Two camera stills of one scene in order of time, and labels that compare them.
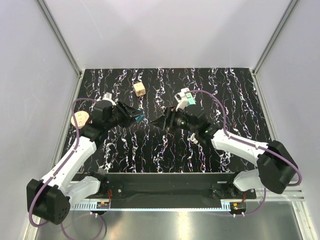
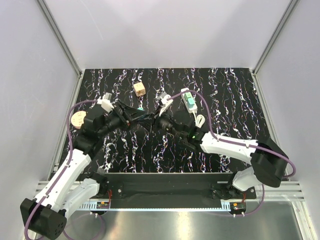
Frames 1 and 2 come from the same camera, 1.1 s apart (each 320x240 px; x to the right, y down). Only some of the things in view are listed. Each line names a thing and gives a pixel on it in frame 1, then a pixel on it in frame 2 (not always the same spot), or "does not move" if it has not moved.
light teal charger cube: x=191 y=101 does not move
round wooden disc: x=81 y=117 does not move
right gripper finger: x=161 y=125 -> x=148 y=125
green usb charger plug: x=189 y=95 does not move
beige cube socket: x=139 y=89 does not move
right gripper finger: x=159 y=119 -> x=151 y=116
